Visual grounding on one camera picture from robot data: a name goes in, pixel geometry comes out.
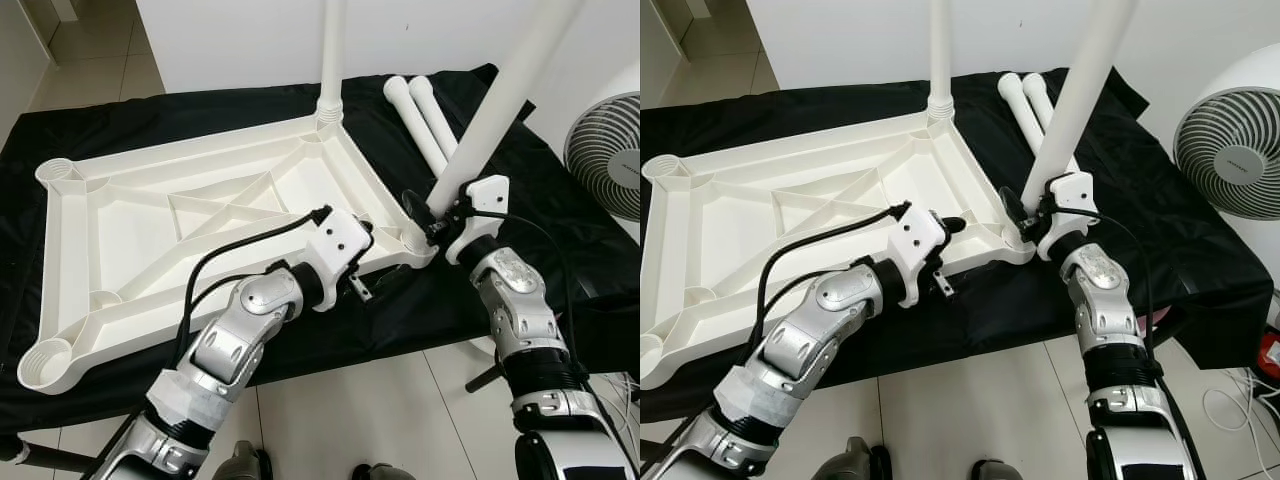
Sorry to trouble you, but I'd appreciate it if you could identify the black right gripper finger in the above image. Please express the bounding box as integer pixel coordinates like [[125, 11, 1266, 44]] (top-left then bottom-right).
[[1000, 187, 1029, 237], [400, 190, 437, 238]]

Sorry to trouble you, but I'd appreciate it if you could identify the white plastic table leg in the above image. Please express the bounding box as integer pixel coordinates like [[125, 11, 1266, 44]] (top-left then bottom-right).
[[1021, 71, 1063, 131], [382, 76, 449, 176], [996, 72, 1051, 166], [425, 0, 584, 216], [1020, 0, 1141, 211], [927, 0, 956, 116], [409, 75, 461, 159], [318, 0, 349, 119]]

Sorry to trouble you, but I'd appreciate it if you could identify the white plastic table top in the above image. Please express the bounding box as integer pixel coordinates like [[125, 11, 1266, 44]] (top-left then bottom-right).
[[18, 105, 439, 396], [640, 108, 1036, 391]]

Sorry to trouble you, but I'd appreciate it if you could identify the black tablecloth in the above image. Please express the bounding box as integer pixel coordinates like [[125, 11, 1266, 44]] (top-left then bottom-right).
[[640, 65, 1266, 421], [0, 63, 641, 436]]

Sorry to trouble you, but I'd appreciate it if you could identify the white round fan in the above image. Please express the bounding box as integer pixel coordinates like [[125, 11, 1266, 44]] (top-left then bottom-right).
[[1172, 60, 1280, 216], [563, 65, 641, 223]]

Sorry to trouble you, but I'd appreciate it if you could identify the grey left robot foot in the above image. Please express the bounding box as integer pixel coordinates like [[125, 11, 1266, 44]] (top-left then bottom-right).
[[825, 437, 891, 480], [215, 440, 271, 480]]

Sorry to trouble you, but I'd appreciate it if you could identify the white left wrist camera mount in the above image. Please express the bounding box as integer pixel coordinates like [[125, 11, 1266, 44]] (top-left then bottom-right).
[[303, 207, 375, 296], [885, 205, 951, 306]]

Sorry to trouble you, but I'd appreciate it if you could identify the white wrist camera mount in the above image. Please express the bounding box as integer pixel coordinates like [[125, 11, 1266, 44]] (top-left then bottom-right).
[[885, 205, 951, 306], [1035, 172, 1098, 261], [445, 175, 511, 266], [303, 207, 375, 296]]

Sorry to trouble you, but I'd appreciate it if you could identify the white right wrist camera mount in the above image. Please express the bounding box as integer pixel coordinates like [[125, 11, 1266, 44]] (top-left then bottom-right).
[[1035, 172, 1098, 261], [445, 175, 511, 266]]

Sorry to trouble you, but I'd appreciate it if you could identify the white floor cable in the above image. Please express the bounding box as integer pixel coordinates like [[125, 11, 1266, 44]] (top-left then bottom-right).
[[600, 375, 641, 441], [1200, 370, 1280, 441]]

